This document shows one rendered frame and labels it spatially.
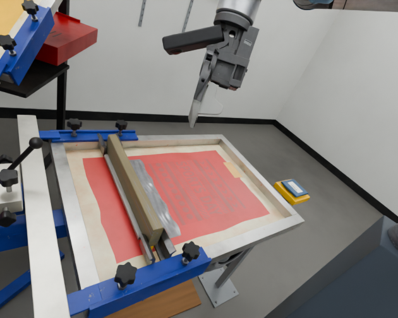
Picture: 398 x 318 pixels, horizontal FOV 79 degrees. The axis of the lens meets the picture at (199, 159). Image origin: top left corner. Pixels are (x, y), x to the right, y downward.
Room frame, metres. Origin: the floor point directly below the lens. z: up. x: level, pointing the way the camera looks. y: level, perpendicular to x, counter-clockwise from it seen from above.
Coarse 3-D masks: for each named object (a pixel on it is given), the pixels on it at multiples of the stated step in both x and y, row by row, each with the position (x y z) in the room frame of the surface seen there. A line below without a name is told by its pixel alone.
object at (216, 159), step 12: (132, 156) 0.73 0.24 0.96; (144, 156) 0.77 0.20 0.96; (156, 156) 0.80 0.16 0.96; (168, 156) 0.83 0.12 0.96; (180, 156) 0.87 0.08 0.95; (192, 156) 0.91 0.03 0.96; (204, 156) 0.95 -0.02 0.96; (216, 156) 0.99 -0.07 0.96; (96, 168) 0.60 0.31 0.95; (108, 168) 0.62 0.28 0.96; (216, 168) 0.89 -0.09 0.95; (96, 180) 0.55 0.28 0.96; (108, 180) 0.57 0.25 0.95; (96, 192) 0.50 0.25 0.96; (108, 192) 0.52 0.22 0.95
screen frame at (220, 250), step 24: (72, 144) 0.63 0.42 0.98; (96, 144) 0.69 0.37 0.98; (144, 144) 0.82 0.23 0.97; (168, 144) 0.90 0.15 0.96; (192, 144) 1.00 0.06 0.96; (72, 192) 0.44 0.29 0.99; (264, 192) 0.86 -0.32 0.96; (72, 216) 0.37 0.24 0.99; (288, 216) 0.76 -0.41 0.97; (72, 240) 0.31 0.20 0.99; (240, 240) 0.53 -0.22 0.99; (264, 240) 0.60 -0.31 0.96
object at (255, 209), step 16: (160, 192) 0.62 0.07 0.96; (240, 192) 0.80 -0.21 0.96; (112, 208) 0.47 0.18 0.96; (256, 208) 0.75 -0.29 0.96; (112, 224) 0.42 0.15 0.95; (128, 224) 0.44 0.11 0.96; (192, 224) 0.54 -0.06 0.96; (208, 224) 0.57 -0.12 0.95; (224, 224) 0.60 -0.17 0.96; (112, 240) 0.38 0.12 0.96; (128, 240) 0.40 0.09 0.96; (176, 240) 0.46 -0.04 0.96; (128, 256) 0.36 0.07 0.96
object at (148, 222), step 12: (108, 144) 0.65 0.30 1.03; (120, 144) 0.64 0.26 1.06; (120, 156) 0.58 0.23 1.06; (120, 168) 0.56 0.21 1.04; (132, 168) 0.55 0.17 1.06; (120, 180) 0.54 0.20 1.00; (132, 180) 0.50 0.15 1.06; (132, 192) 0.48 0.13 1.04; (144, 192) 0.48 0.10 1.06; (132, 204) 0.47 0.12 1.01; (144, 204) 0.44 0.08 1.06; (144, 216) 0.42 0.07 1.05; (156, 216) 0.42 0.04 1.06; (144, 228) 0.40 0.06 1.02; (156, 228) 0.39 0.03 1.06; (156, 240) 0.39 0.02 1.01
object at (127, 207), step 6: (108, 156) 0.63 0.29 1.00; (108, 162) 0.61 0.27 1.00; (114, 174) 0.57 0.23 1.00; (114, 180) 0.54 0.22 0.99; (120, 186) 0.53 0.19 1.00; (120, 192) 0.51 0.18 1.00; (126, 198) 0.49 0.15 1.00; (126, 204) 0.47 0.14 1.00; (126, 210) 0.46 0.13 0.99; (132, 216) 0.44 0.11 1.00; (132, 222) 0.43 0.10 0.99; (138, 228) 0.41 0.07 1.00; (138, 234) 0.40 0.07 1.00
